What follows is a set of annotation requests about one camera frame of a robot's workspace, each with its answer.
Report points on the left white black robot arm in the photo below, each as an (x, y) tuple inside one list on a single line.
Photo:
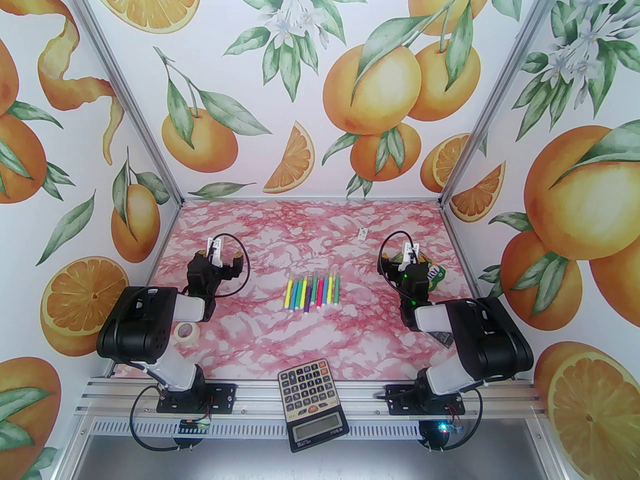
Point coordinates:
[(135, 323)]

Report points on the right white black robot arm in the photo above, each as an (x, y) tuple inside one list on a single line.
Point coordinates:
[(490, 338)]

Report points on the green yellow juice pouch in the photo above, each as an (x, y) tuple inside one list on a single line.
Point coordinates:
[(437, 275)]

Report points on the small white paper tag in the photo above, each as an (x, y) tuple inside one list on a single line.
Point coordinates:
[(362, 233)]

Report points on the small black packet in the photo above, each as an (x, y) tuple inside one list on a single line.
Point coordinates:
[(444, 339)]

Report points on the white masking tape roll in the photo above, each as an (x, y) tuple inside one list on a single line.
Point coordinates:
[(177, 335)]

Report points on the black calculator with grey keys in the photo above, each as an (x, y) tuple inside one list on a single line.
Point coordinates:
[(310, 393)]

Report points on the small circuit board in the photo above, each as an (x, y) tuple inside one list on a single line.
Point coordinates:
[(195, 427), (452, 429)]

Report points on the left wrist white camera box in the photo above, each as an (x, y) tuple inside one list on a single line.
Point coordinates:
[(216, 253)]

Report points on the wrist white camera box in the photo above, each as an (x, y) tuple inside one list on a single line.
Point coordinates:
[(216, 253), (411, 253)]

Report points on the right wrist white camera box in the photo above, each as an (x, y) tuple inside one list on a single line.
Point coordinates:
[(411, 253)]

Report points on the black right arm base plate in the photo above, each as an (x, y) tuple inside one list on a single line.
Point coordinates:
[(400, 400)]

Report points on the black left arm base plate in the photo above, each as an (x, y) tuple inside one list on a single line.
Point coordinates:
[(222, 398)]

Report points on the aluminium mounting rail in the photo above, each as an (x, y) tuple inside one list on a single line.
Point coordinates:
[(360, 403)]

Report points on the aluminium frame post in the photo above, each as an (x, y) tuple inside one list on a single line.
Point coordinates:
[(500, 85), (124, 85)]

